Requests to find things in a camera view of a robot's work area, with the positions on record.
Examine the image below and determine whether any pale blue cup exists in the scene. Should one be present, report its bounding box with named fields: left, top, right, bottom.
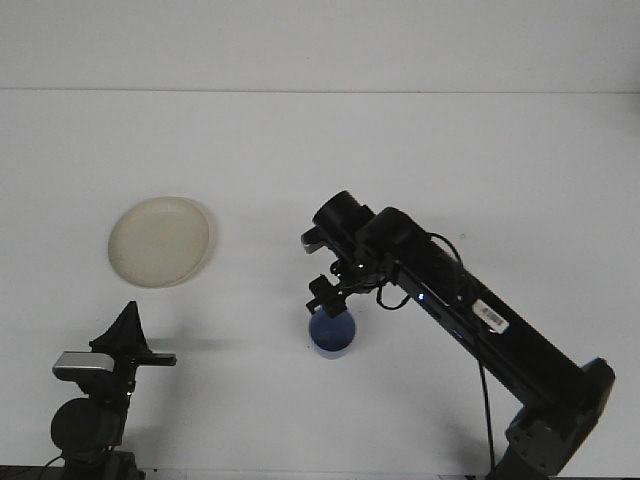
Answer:
left=308, top=305, right=358, bottom=361

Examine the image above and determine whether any pale round plate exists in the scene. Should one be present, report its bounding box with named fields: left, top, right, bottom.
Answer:
left=107, top=196, right=219, bottom=290

